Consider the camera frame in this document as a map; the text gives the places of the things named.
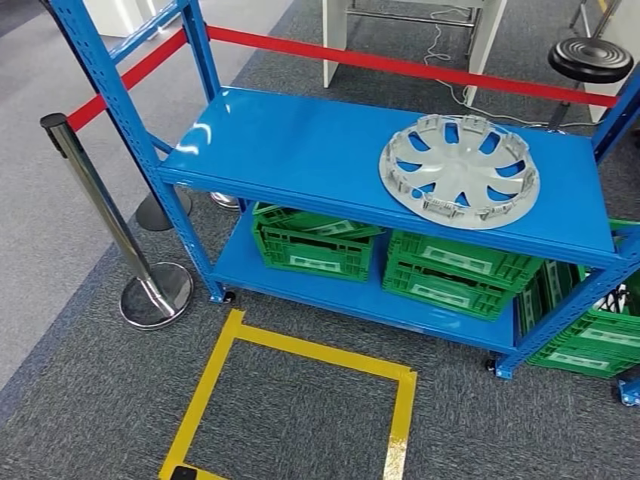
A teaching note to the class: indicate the blue rack caster foot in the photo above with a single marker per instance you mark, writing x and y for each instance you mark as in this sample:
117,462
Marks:
630,392

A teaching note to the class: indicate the white desk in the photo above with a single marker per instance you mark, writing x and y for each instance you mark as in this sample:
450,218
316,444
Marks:
625,26
333,40

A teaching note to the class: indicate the blue metal shelf rack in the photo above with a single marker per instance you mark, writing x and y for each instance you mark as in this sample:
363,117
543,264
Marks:
324,146

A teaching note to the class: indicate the silver plastic wheel hubcap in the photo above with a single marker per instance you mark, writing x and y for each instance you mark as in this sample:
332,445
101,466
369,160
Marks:
460,175

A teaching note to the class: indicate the black robot foot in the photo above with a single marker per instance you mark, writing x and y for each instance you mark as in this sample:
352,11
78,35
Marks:
184,474

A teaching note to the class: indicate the red barrier belt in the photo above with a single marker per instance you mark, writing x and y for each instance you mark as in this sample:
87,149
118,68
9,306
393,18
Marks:
350,56
150,60

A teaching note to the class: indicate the white display plinth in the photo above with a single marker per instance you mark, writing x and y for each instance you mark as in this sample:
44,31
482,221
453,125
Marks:
115,16

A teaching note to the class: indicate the chrome stanchion post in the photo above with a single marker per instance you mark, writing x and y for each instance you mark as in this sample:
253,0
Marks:
225,201
155,298

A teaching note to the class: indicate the black round stool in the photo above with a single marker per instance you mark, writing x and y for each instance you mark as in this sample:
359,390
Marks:
590,60

